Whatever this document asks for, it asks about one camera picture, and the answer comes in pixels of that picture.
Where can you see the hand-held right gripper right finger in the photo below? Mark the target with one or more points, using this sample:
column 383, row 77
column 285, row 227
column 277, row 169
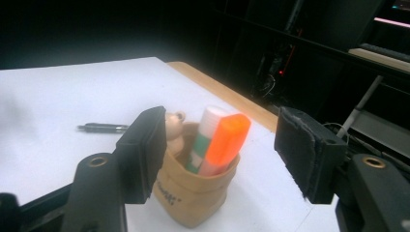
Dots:
column 312, row 161

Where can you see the tan pen holder with bear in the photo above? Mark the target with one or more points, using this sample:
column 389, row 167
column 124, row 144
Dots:
column 190, row 196

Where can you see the black pen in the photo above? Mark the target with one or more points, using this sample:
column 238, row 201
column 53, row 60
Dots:
column 103, row 128

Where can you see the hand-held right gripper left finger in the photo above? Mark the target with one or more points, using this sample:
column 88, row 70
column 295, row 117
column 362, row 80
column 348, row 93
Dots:
column 141, row 154

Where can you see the green and white glue stick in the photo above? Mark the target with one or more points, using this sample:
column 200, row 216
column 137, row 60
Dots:
column 209, row 121

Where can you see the orange highlighter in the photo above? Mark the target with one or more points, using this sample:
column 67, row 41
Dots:
column 227, row 141

